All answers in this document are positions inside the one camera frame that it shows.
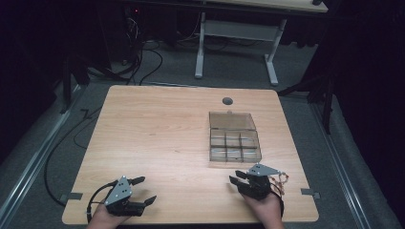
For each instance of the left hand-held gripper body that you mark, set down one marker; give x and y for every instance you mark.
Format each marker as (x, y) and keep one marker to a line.
(119, 192)

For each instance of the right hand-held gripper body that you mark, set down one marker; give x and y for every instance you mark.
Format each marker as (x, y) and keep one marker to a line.
(258, 184)

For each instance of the person's right hand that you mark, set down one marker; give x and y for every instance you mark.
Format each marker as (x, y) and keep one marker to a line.
(269, 211)

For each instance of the person's left hand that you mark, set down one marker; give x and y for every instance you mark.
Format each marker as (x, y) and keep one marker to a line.
(103, 219)

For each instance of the clear plastic compartment box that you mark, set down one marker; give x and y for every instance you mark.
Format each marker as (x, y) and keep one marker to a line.
(234, 140)

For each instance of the grey tape strip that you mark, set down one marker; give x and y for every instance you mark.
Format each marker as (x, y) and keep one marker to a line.
(71, 196)
(310, 192)

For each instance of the round table grommet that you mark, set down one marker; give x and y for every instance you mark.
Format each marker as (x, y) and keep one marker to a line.
(227, 101)

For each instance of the black tripod stand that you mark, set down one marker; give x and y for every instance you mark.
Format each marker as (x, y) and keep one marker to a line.
(321, 92)

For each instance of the dark computer tower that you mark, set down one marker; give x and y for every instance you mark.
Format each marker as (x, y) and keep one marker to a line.
(133, 31)

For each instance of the metal floor rail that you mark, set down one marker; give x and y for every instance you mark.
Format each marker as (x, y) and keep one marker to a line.
(35, 162)
(344, 171)

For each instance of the white metal frame desk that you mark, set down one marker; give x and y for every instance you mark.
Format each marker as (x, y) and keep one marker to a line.
(238, 30)

